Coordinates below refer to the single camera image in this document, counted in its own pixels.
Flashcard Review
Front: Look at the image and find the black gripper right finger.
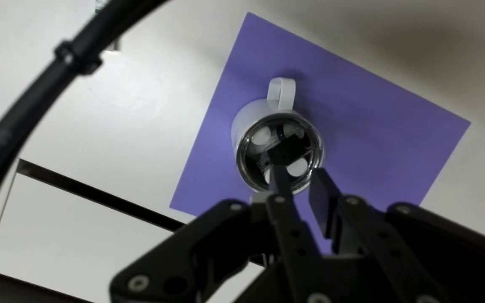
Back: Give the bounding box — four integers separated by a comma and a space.
306, 167, 485, 303

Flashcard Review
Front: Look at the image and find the thick black cable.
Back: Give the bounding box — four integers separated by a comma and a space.
0, 0, 168, 238

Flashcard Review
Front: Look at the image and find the purple rectangular mat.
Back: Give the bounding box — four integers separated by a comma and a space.
168, 12, 473, 255

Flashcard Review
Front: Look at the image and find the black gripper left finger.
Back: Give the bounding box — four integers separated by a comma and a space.
109, 137, 333, 303

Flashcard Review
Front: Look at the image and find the black cable tie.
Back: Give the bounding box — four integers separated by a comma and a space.
53, 36, 106, 76

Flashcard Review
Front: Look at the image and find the white flask with loop handle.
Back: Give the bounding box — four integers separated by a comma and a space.
230, 76, 325, 198

